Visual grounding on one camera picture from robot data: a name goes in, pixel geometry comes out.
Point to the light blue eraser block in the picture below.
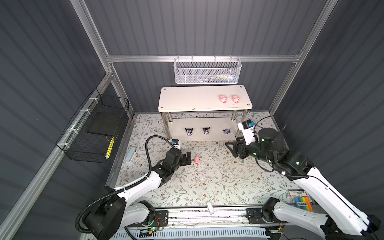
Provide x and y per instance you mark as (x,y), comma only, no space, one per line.
(130,154)

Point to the purple black-bow figure toy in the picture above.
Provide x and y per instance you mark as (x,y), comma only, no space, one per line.
(227,131)

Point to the pink pig toy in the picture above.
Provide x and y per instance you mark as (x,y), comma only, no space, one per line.
(236,99)
(197,160)
(223,99)

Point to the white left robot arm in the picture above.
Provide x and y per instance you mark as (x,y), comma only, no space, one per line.
(118,207)

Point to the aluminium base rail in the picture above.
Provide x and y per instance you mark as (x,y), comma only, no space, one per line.
(217,216)

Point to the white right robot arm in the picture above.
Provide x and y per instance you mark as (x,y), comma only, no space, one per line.
(341,220)

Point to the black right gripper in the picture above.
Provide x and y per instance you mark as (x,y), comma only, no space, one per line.
(238,144)

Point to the white two-tier shelf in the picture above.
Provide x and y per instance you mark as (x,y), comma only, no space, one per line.
(202,99)

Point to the black wire basket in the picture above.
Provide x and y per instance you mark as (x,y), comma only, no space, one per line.
(98,129)

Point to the coloured marker pack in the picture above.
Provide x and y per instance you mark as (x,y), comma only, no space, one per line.
(301,199)

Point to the white wire basket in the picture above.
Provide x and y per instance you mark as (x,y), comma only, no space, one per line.
(207,72)

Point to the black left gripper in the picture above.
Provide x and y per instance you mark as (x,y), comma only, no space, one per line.
(183,161)

